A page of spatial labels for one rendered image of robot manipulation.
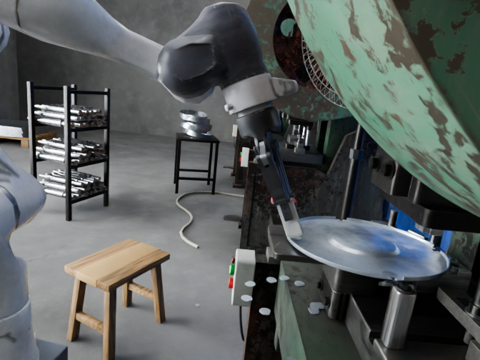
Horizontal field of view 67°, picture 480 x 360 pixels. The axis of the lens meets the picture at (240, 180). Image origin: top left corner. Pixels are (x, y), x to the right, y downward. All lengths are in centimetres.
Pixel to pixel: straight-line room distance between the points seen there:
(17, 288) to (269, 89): 59
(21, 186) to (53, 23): 31
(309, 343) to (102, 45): 62
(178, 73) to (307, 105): 143
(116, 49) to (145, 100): 673
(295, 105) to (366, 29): 176
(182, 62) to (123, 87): 697
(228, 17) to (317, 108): 141
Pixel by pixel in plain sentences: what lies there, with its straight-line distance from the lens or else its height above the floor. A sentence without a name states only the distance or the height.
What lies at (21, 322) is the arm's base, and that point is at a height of 57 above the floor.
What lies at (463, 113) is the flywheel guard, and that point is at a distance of 19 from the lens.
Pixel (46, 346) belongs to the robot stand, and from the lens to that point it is 98.
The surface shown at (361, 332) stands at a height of 68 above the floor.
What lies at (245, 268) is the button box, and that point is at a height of 61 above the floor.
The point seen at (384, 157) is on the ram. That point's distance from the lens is 70.
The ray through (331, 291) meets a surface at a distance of 72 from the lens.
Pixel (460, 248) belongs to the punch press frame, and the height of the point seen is 73.
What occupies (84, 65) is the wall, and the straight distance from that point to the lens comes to 781.
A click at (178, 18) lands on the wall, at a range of 743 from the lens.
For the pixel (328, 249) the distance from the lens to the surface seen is 67.
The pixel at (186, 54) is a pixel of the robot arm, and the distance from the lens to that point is 60.
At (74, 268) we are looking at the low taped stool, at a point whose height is 33.
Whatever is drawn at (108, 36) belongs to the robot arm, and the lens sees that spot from 73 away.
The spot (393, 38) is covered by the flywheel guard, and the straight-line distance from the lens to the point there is 19.
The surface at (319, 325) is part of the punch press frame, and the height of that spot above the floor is 65.
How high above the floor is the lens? 104
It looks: 14 degrees down
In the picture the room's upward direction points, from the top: 6 degrees clockwise
